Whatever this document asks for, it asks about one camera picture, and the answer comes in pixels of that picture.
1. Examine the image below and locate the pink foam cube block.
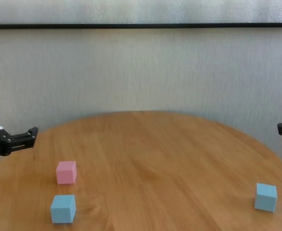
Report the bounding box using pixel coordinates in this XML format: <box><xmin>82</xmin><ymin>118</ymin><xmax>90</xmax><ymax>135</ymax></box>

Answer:
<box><xmin>56</xmin><ymin>160</ymin><xmax>78</xmax><ymax>185</ymax></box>

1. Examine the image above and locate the blue foam cube block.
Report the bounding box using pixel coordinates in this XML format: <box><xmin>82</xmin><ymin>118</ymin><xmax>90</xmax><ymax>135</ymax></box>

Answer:
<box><xmin>50</xmin><ymin>194</ymin><xmax>77</xmax><ymax>224</ymax></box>
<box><xmin>254</xmin><ymin>182</ymin><xmax>278</xmax><ymax>213</ymax></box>

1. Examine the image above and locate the black wall rail strip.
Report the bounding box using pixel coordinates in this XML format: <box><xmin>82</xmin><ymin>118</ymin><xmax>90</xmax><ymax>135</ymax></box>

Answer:
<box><xmin>0</xmin><ymin>23</ymin><xmax>282</xmax><ymax>30</ymax></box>

